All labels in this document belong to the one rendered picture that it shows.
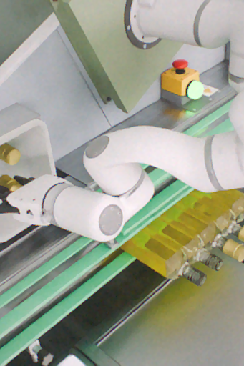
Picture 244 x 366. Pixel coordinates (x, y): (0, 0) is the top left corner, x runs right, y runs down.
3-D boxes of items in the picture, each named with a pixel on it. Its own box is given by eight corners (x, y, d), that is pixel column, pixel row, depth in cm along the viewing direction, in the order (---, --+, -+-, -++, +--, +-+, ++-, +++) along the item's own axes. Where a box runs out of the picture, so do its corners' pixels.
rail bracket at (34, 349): (5, 344, 118) (44, 382, 110) (-2, 324, 114) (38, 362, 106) (20, 333, 120) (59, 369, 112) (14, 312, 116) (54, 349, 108)
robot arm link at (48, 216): (54, 241, 92) (44, 237, 94) (92, 215, 97) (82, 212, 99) (40, 202, 88) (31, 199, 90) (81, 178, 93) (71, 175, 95)
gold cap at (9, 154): (-9, 146, 108) (4, 154, 105) (6, 138, 109) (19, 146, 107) (-5, 160, 110) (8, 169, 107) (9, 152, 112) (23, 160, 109)
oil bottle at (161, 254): (106, 240, 129) (176, 285, 116) (104, 222, 125) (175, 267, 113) (123, 227, 132) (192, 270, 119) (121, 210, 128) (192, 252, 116)
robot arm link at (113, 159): (235, 159, 87) (122, 181, 98) (202, 101, 79) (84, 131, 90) (229, 201, 82) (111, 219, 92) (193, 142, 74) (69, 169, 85)
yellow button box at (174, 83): (160, 97, 144) (182, 106, 139) (159, 71, 139) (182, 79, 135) (177, 86, 148) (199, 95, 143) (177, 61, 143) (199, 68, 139)
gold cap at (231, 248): (221, 256, 121) (237, 265, 119) (222, 244, 119) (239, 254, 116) (231, 246, 123) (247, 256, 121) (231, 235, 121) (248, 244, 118)
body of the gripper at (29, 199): (47, 239, 93) (12, 224, 101) (91, 209, 99) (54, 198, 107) (33, 200, 90) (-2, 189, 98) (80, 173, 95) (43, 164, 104)
